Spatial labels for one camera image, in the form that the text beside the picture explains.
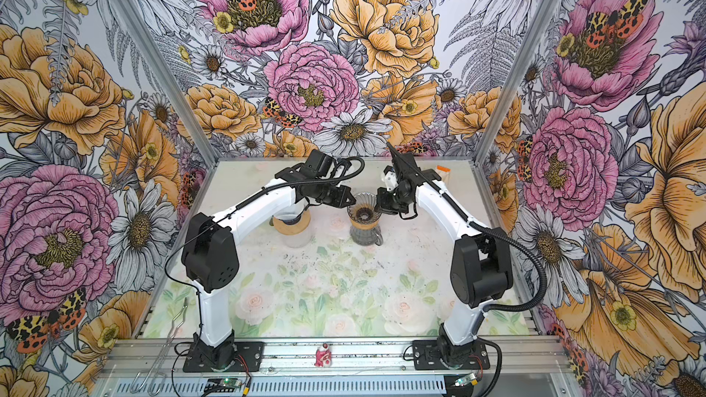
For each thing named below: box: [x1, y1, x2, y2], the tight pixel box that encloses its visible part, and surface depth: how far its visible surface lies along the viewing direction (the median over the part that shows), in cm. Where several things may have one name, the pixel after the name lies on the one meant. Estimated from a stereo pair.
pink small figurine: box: [314, 342, 332, 368], surface depth 73 cm
